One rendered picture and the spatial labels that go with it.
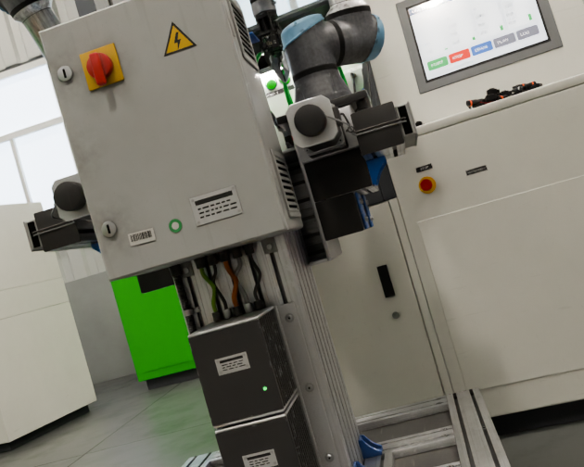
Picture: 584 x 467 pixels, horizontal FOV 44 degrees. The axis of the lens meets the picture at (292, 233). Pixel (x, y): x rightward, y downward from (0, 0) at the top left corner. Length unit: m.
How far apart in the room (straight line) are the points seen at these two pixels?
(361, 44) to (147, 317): 3.86
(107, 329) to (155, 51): 5.86
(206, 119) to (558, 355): 1.38
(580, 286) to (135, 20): 1.47
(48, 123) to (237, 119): 6.07
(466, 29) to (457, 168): 0.55
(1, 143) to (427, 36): 5.56
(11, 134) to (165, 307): 2.82
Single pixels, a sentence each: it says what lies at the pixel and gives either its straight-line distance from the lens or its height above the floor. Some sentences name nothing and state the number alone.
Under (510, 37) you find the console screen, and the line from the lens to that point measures 2.52.
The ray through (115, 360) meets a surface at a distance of 7.09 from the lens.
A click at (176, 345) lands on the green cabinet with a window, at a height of 0.28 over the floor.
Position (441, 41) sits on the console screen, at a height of 1.26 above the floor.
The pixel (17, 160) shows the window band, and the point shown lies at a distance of 7.41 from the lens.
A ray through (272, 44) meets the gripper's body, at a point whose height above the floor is 1.35.
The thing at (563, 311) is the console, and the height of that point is 0.33.
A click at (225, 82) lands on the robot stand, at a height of 1.04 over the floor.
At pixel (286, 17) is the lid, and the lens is 2.80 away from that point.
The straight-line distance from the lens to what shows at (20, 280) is 5.16.
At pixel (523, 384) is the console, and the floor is 0.15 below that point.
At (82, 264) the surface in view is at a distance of 7.11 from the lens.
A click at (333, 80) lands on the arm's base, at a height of 1.10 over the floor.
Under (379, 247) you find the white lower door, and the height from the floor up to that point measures 0.65.
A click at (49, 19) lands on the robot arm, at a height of 1.48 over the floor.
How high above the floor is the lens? 0.73
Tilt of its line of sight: 1 degrees up
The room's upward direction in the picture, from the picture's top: 16 degrees counter-clockwise
